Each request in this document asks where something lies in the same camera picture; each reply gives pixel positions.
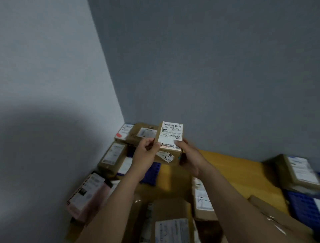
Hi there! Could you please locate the person's left hand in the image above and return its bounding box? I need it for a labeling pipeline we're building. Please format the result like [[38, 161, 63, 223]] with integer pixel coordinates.
[[130, 138, 162, 176]]

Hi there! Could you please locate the person's right hand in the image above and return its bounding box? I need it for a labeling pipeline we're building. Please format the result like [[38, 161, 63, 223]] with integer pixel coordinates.
[[174, 139, 213, 179]]

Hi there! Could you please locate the box with black KARRIE band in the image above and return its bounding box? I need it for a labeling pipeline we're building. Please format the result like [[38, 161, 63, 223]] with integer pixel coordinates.
[[126, 123, 158, 147]]

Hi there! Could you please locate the small cardboard parcel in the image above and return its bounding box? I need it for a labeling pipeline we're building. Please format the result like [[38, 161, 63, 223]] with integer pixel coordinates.
[[115, 123, 134, 143], [98, 141, 128, 176], [287, 155, 320, 193], [274, 154, 293, 191]]

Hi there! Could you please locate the person's left forearm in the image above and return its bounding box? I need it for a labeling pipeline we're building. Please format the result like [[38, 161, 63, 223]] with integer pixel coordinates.
[[76, 168, 145, 243]]

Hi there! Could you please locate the person's right forearm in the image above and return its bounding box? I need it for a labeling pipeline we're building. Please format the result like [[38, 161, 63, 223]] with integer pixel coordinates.
[[197, 165, 315, 243]]

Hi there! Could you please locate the blue plastic grid pallet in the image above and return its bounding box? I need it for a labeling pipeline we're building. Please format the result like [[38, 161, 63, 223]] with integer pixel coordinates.
[[116, 145, 162, 187], [285, 190, 320, 231]]

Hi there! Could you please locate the white paper note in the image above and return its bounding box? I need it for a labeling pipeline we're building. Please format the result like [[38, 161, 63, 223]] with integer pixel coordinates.
[[117, 156, 133, 176]]

